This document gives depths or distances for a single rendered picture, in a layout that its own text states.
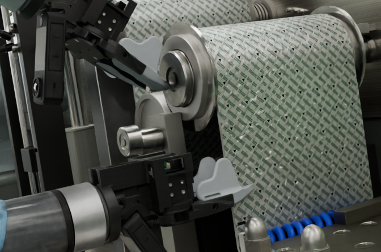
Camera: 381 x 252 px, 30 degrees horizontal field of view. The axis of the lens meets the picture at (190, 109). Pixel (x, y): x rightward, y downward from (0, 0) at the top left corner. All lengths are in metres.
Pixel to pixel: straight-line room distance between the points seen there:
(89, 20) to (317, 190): 0.38
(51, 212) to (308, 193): 0.37
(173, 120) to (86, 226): 0.23
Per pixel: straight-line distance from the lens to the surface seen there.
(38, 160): 1.16
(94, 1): 0.89
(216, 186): 0.88
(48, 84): 0.87
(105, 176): 0.81
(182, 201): 0.85
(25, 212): 0.78
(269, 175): 0.94
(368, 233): 0.90
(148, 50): 0.92
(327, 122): 1.00
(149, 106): 1.06
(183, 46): 0.92
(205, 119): 0.92
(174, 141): 0.95
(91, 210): 0.79
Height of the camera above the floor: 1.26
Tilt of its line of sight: 3 degrees down
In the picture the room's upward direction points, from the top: 9 degrees counter-clockwise
